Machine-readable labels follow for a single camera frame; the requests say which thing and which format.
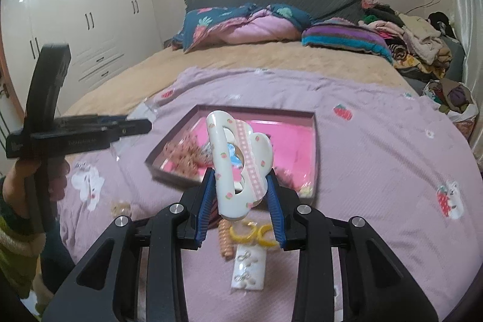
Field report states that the beige bed sheet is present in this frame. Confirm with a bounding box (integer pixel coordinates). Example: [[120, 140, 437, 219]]
[[62, 39, 420, 117]]

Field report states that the person's left hand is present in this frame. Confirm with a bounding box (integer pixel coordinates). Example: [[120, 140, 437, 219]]
[[3, 158, 72, 202]]

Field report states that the pile of clothes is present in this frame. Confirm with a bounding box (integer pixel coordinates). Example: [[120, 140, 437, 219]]
[[358, 0, 465, 82]]

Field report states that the white earring card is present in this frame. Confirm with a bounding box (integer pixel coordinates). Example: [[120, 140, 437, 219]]
[[231, 244, 268, 291]]

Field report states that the bag of clothes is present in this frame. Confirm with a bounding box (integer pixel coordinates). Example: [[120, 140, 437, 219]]
[[422, 78, 478, 142]]

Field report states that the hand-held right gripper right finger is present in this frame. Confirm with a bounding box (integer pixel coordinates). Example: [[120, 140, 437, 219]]
[[265, 172, 440, 322]]

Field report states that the small beige hair tie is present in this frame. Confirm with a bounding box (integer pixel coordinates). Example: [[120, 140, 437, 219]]
[[110, 200, 132, 219]]

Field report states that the purple strawberry print blanket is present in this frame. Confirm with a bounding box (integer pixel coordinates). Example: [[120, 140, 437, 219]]
[[56, 66, 483, 322]]

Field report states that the yellow hoop earring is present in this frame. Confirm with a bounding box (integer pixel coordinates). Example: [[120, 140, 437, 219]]
[[254, 224, 279, 249], [230, 219, 258, 243]]

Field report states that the pink dotted tulle bow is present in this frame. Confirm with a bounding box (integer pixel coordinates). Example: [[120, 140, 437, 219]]
[[162, 131, 212, 179]]

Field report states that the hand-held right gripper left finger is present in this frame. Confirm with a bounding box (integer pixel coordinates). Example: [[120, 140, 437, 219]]
[[41, 168, 217, 322]]

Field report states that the white curtain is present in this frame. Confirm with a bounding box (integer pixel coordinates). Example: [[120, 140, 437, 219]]
[[441, 0, 483, 172]]

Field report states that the orange spiral hair tie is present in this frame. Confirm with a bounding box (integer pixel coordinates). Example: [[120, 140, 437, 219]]
[[217, 218, 237, 264]]

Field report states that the white cloud hair claw clip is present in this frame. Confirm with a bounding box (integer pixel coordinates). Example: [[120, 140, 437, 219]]
[[206, 110, 273, 221]]

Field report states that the pink shallow box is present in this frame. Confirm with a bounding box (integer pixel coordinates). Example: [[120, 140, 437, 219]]
[[145, 104, 321, 200]]

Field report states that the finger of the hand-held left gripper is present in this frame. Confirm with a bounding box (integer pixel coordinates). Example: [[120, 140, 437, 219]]
[[56, 114, 129, 126], [100, 119, 152, 142]]

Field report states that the striped fuzzy pillow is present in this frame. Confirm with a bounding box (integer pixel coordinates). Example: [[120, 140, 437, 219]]
[[301, 18, 394, 65]]

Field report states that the person's left forearm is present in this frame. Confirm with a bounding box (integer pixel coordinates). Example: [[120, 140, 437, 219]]
[[0, 175, 76, 302]]

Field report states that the navy and pink quilt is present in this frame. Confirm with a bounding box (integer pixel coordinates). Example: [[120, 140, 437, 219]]
[[171, 3, 315, 53]]

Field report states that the white wardrobe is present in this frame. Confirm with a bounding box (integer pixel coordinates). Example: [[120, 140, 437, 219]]
[[0, 0, 167, 113]]

